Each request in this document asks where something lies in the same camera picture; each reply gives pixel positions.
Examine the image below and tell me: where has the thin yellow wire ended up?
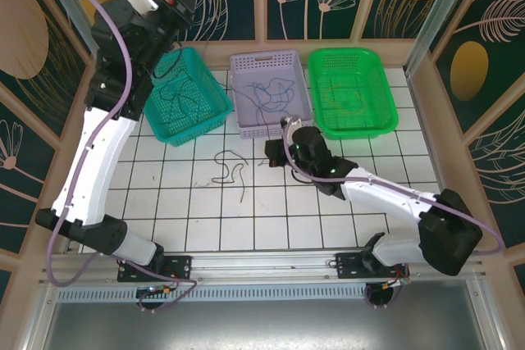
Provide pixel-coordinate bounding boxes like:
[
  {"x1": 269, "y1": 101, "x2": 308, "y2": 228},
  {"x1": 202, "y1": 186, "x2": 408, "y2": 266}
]
[
  {"x1": 339, "y1": 91, "x2": 367, "y2": 119},
  {"x1": 322, "y1": 84, "x2": 352, "y2": 116}
]

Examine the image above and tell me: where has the thin blue wire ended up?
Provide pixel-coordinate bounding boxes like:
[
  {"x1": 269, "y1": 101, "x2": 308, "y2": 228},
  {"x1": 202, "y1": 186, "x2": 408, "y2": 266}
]
[
  {"x1": 253, "y1": 95, "x2": 288, "y2": 126},
  {"x1": 253, "y1": 76, "x2": 297, "y2": 111},
  {"x1": 235, "y1": 81, "x2": 272, "y2": 105}
]

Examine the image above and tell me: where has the thin black wire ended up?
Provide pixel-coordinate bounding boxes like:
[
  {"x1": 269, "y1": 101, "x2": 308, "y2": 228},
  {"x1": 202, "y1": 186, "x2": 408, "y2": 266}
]
[
  {"x1": 211, "y1": 148, "x2": 249, "y2": 186},
  {"x1": 157, "y1": 78, "x2": 194, "y2": 130},
  {"x1": 176, "y1": 74, "x2": 217, "y2": 122},
  {"x1": 150, "y1": 40, "x2": 186, "y2": 81}
]

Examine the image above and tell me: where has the green plastic basket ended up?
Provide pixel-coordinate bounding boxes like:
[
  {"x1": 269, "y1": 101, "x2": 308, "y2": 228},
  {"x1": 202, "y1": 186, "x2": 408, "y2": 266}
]
[{"x1": 306, "y1": 47, "x2": 399, "y2": 141}]

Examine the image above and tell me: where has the lavender plastic basket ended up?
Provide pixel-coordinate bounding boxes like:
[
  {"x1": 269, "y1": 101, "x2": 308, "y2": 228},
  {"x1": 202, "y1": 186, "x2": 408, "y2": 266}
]
[{"x1": 228, "y1": 49, "x2": 313, "y2": 141}]

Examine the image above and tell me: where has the teal plastic basket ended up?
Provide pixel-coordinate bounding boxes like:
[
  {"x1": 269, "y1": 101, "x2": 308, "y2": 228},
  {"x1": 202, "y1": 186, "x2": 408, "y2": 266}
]
[{"x1": 143, "y1": 46, "x2": 234, "y2": 148}]

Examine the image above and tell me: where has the grey metal sheet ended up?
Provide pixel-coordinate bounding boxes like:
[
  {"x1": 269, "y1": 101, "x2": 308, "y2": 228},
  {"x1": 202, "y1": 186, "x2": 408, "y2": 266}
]
[{"x1": 39, "y1": 300, "x2": 508, "y2": 350}]

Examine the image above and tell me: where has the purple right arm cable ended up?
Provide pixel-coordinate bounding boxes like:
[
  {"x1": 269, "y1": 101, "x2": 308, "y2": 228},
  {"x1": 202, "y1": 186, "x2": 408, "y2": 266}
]
[{"x1": 281, "y1": 116, "x2": 505, "y2": 310}]

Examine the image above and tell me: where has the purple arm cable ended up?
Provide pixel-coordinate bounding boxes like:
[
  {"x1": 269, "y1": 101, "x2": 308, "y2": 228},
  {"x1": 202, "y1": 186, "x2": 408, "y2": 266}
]
[
  {"x1": 45, "y1": 0, "x2": 199, "y2": 313},
  {"x1": 281, "y1": 116, "x2": 505, "y2": 310}
]

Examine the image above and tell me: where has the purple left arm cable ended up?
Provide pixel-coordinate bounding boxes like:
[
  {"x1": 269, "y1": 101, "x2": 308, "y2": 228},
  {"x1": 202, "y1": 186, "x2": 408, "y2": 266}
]
[{"x1": 45, "y1": 0, "x2": 199, "y2": 313}]

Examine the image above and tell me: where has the aluminium frame post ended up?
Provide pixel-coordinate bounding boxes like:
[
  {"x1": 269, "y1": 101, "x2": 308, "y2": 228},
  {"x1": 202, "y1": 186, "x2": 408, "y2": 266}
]
[
  {"x1": 34, "y1": 0, "x2": 99, "y2": 58},
  {"x1": 403, "y1": 0, "x2": 473, "y2": 76}
]

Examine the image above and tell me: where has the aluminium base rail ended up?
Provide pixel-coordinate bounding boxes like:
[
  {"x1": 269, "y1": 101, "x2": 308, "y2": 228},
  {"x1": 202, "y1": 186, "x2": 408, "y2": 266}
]
[{"x1": 39, "y1": 252, "x2": 487, "y2": 288}]

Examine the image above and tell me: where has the power connector with wires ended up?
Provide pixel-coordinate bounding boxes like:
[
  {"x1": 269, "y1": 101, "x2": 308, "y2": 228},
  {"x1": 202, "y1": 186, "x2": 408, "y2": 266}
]
[
  {"x1": 381, "y1": 275, "x2": 411, "y2": 290},
  {"x1": 137, "y1": 282, "x2": 177, "y2": 298}
]

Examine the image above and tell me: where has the slotted grey cable duct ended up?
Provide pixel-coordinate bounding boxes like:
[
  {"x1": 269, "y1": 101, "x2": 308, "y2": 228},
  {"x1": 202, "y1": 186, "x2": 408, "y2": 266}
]
[{"x1": 56, "y1": 286, "x2": 367, "y2": 302}]

